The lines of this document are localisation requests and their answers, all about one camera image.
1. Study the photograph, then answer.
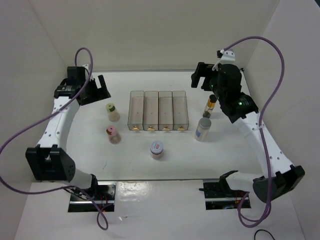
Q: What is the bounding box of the yellow cap spice bottle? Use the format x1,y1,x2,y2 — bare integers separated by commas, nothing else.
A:
106,102,120,122

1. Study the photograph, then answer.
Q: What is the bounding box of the pink cap spice bottle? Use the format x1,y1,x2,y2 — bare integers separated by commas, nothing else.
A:
106,125,121,144

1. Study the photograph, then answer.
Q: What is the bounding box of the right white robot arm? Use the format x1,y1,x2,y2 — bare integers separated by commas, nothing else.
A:
191,62,305,203

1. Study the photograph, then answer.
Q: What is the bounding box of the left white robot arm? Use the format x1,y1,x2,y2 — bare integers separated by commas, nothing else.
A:
25,64,111,200

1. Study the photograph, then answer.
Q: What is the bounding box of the gold black cap bottle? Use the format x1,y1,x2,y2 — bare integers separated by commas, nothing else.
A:
202,94,217,118

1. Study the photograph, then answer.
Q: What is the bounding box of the clear organizer bin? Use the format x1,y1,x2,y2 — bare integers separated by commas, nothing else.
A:
158,91,174,131
172,90,189,132
143,91,159,132
127,90,145,131

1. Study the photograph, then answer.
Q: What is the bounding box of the silver lid blue label jar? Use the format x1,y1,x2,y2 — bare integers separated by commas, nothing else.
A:
194,117,212,142

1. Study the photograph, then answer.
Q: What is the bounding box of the red label spice jar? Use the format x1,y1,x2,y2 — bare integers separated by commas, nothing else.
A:
150,140,164,160

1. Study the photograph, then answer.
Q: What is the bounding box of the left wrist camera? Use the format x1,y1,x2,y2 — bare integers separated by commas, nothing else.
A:
82,63,94,81

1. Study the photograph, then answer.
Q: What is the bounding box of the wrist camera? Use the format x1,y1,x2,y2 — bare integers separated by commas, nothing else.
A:
82,63,94,81
211,49,236,71

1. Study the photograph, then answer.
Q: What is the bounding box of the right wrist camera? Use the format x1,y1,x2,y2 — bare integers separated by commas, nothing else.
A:
211,49,236,71

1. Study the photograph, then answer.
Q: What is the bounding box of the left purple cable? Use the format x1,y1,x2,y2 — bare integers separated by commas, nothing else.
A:
0,47,110,231

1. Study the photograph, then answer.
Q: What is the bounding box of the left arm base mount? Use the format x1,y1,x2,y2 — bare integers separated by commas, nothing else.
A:
66,181,117,213

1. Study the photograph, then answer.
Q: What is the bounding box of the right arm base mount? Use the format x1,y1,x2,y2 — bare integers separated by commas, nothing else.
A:
199,179,246,211

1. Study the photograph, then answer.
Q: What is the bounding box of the black cable on floor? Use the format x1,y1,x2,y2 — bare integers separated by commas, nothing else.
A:
254,229,276,240

